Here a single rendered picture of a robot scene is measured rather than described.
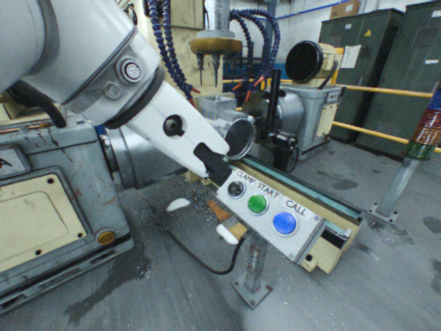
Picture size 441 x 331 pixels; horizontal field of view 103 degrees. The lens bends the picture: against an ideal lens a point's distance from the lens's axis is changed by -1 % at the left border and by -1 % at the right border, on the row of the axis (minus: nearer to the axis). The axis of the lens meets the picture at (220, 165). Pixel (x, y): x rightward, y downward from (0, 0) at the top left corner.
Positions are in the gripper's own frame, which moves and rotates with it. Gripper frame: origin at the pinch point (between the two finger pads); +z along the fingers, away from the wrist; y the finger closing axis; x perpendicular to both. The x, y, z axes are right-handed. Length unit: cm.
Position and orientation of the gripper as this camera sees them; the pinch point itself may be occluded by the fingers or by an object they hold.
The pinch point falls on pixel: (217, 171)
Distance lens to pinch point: 27.3
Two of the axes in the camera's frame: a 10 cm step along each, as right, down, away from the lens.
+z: 5.0, 4.9, 7.1
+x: -6.1, 7.8, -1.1
